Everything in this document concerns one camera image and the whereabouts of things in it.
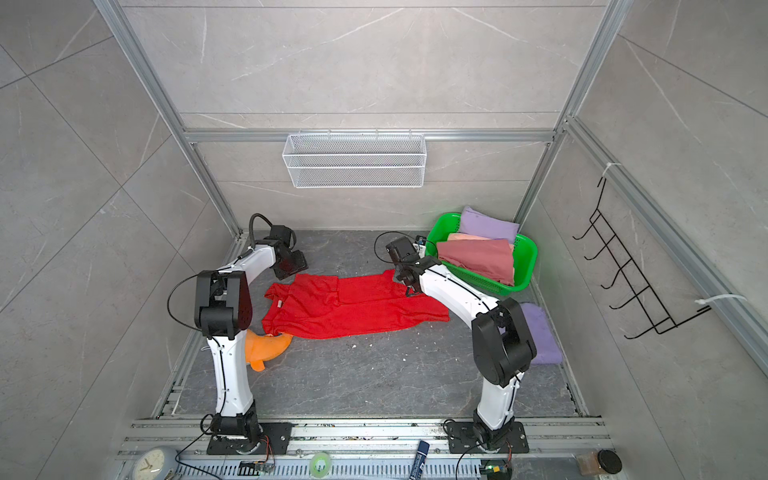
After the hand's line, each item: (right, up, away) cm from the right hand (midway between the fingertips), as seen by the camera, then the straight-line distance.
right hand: (408, 270), depth 93 cm
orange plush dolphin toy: (-43, -22, -9) cm, 49 cm away
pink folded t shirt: (+29, +4, +6) cm, 29 cm away
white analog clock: (-60, -43, -25) cm, 78 cm away
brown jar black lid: (+40, -40, -29) cm, 64 cm away
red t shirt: (-33, -12, +3) cm, 36 cm away
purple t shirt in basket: (+25, +17, +14) cm, 33 cm away
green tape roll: (-24, -46, -23) cm, 56 cm away
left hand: (-39, +3, +13) cm, 41 cm away
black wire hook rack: (+50, -5, -28) cm, 58 cm away
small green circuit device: (+20, -47, -23) cm, 55 cm away
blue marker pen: (+1, -44, -24) cm, 50 cm away
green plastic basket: (+41, +4, +8) cm, 42 cm away
